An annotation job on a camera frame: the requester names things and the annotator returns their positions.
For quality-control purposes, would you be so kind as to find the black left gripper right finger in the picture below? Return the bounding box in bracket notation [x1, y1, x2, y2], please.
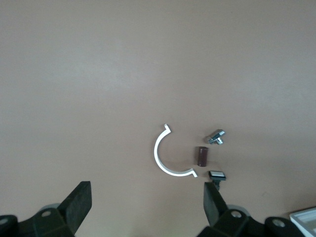
[203, 182, 228, 229]

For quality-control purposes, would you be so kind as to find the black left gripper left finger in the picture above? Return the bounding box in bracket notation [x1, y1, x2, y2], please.
[58, 180, 93, 237]

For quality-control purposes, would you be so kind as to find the white drawer cabinet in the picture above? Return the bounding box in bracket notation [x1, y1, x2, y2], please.
[289, 208, 316, 237]

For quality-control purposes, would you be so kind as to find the brown ribbed block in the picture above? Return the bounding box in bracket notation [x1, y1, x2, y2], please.
[196, 146, 209, 167]

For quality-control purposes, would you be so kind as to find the silver metal fitting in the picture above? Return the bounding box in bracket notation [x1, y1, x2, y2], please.
[205, 128, 227, 146]

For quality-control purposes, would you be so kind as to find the white half-round pipe clamp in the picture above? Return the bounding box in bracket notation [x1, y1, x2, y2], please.
[153, 123, 199, 179]

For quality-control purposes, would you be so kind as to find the black switch with white face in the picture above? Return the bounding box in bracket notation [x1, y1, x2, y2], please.
[207, 170, 228, 191]

